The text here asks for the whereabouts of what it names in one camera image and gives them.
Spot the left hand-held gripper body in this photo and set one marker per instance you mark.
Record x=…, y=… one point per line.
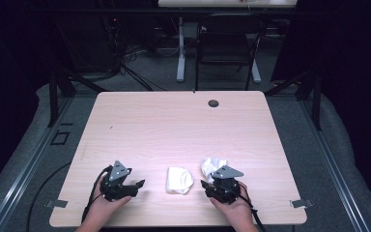
x=117, y=183

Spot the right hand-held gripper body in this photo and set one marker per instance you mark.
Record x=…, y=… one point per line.
x=225, y=187

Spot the white tissue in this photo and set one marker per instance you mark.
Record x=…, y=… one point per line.
x=211, y=166
x=178, y=180

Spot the person's left hand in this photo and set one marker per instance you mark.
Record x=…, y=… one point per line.
x=104, y=206

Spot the person's right hand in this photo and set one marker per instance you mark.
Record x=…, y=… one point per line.
x=235, y=211

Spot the black folding chair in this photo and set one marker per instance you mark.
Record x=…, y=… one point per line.
x=225, y=48

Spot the white desk with legs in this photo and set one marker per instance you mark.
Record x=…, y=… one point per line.
x=227, y=3

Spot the grey metal table bracket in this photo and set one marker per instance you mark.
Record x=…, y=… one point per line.
x=56, y=203
x=301, y=203

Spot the aluminium floor rail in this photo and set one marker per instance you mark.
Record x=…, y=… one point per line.
x=331, y=161
x=29, y=164

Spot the black metal frame stand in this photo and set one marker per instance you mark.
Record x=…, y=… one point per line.
x=53, y=96
x=316, y=100

